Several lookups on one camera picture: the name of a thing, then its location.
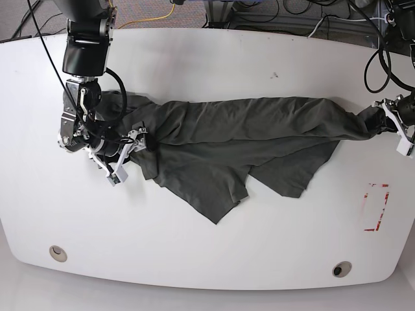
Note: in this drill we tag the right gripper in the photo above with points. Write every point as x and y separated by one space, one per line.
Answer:
111 156

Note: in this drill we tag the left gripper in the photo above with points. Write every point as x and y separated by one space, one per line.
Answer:
399 115

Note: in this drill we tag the dark grey t-shirt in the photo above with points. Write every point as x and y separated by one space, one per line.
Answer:
206 150

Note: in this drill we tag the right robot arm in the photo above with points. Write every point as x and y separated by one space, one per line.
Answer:
90 27

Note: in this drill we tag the red tape rectangle marking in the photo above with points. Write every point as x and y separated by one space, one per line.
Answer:
374 205

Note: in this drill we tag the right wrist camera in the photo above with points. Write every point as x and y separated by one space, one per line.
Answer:
118 176

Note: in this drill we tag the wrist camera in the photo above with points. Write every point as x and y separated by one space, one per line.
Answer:
405 147
118 176

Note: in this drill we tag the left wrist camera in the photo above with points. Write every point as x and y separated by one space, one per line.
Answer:
405 147

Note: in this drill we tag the left table cable grommet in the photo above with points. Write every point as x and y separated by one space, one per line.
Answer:
58 254

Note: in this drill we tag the table cable grommet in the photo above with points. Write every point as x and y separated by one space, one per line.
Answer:
342 269
58 254

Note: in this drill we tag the right table cable grommet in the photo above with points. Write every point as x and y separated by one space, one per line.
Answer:
342 269

